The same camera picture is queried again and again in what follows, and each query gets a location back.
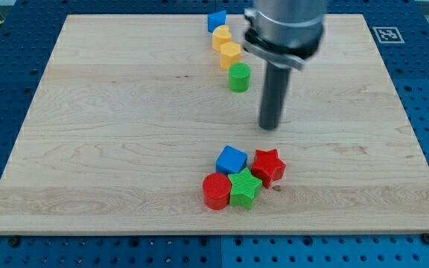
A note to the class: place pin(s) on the yellow heart block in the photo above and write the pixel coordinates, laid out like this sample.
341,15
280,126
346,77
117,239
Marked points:
220,35

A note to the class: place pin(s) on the blue cube block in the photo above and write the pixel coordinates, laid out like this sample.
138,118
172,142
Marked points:
230,160

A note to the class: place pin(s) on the green cylinder block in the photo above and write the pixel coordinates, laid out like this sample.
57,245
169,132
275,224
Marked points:
239,77

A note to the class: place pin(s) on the wooden board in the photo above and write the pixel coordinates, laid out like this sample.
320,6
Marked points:
133,110

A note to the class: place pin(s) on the yellow hexagon block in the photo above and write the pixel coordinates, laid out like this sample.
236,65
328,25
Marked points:
230,53

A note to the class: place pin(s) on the red cylinder block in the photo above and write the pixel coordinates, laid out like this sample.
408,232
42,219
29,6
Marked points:
216,191

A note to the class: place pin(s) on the green star block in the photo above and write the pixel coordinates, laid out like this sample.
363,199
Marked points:
245,188

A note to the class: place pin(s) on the white fiducial marker tag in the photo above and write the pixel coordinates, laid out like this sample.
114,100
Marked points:
388,35

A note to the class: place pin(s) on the blue triangle block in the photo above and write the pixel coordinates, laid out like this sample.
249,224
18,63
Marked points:
215,20

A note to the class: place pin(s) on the red star block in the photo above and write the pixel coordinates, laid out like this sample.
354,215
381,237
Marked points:
267,166

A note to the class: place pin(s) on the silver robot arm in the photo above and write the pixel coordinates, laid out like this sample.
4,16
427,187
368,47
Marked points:
284,33

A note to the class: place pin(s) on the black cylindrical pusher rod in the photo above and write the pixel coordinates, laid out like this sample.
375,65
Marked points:
276,80

